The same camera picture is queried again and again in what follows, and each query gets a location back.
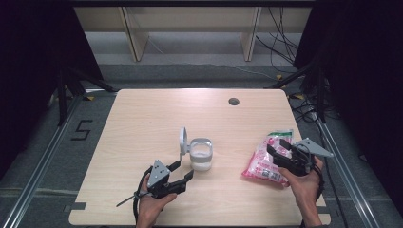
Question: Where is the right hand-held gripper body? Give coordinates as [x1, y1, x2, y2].
[274, 137, 335, 177]

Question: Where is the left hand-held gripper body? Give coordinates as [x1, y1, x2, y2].
[146, 159, 188, 200]

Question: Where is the pink and white plastic bag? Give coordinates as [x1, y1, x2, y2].
[241, 128, 296, 186]

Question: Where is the clear jar with white lid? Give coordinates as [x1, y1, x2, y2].
[178, 126, 214, 172]

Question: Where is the person's right hand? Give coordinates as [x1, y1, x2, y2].
[278, 157, 324, 207]

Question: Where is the person's left hand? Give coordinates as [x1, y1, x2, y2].
[138, 175, 178, 219]

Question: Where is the black metal stand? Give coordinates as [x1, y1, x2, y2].
[263, 59, 328, 124]
[56, 66, 117, 128]

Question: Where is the black curtain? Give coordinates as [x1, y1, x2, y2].
[0, 0, 105, 180]
[292, 0, 403, 218]

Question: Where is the wooden background desk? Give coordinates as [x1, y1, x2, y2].
[72, 6, 314, 63]

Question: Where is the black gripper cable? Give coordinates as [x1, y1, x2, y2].
[115, 165, 154, 224]
[308, 155, 327, 204]

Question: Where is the black floor cable tangle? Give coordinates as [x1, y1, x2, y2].
[288, 90, 321, 124]

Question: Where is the aluminium floor rail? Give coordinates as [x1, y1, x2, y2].
[0, 94, 84, 228]
[316, 118, 385, 228]

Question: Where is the black hanging cable bundle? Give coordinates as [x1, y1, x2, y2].
[255, 6, 299, 66]

